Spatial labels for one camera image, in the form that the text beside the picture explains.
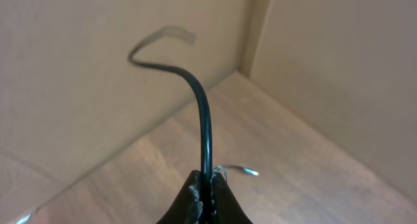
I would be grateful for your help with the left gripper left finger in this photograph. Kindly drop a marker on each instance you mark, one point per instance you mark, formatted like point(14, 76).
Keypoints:
point(187, 206)

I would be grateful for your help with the cardboard wall panel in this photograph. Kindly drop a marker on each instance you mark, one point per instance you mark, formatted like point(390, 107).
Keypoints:
point(69, 97)
point(348, 68)

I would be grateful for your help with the cardboard wall panel right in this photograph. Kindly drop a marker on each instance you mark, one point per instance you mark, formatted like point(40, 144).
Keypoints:
point(348, 68)

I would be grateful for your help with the cardboard wall panel left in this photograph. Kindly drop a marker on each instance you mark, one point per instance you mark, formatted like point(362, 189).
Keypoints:
point(69, 97)

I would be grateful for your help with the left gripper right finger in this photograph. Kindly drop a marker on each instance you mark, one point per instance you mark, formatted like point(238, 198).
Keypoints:
point(226, 209)

